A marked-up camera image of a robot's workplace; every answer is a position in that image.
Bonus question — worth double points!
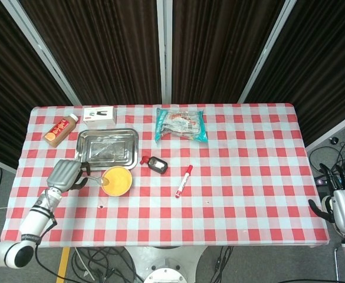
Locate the stainless steel rectangular tray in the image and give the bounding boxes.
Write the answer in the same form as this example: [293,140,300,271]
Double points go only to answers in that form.
[75,128,140,171]

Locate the red whiteboard marker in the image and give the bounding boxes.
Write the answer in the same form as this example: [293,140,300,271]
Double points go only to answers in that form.
[175,164,193,199]

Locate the metal spoon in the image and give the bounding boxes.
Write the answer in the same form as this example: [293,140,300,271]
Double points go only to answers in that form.
[83,176,110,187]

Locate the grey screen frame post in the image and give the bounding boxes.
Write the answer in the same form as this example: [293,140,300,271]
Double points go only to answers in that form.
[156,0,173,104]
[0,0,82,106]
[238,0,297,104]

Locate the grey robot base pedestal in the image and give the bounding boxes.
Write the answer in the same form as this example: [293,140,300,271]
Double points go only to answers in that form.
[124,246,209,283]

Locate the brown drink bottle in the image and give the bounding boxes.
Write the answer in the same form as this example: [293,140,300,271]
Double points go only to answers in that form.
[44,114,79,147]

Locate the red white checkered tablecloth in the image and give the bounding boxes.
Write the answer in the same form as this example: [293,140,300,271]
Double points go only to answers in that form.
[0,103,330,248]

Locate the white cardboard product box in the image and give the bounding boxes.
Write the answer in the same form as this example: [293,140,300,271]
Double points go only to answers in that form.
[82,106,117,129]

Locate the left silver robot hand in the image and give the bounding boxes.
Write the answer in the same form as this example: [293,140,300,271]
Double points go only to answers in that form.
[47,159,91,193]

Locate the teal plastic snack bag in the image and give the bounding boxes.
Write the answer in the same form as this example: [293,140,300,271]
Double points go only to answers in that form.
[155,107,209,144]

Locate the dark curtain screen panel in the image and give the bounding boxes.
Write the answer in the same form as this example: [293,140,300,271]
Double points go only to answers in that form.
[172,0,285,104]
[0,0,74,170]
[245,0,345,147]
[21,0,163,106]

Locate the yellow floor tape strip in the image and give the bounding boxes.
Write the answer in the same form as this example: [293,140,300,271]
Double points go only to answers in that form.
[55,246,71,283]

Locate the black ink bottle red cap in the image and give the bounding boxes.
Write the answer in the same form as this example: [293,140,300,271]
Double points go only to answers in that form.
[140,156,169,175]

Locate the white bowl of yellow powder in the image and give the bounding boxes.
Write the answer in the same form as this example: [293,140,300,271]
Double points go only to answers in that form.
[101,166,133,198]

